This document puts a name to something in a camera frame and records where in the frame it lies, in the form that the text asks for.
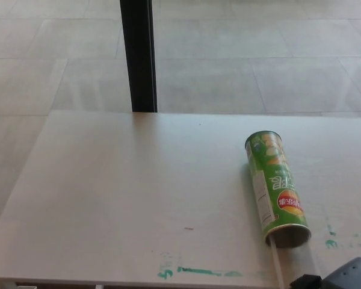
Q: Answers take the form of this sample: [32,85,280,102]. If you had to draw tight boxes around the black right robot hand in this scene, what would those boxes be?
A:
[289,256,361,289]

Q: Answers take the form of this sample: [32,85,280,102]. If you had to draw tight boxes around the green chips can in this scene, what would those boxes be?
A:
[244,129,312,249]

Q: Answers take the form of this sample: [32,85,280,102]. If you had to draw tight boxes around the black vertical post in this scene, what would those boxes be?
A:
[119,0,158,113]

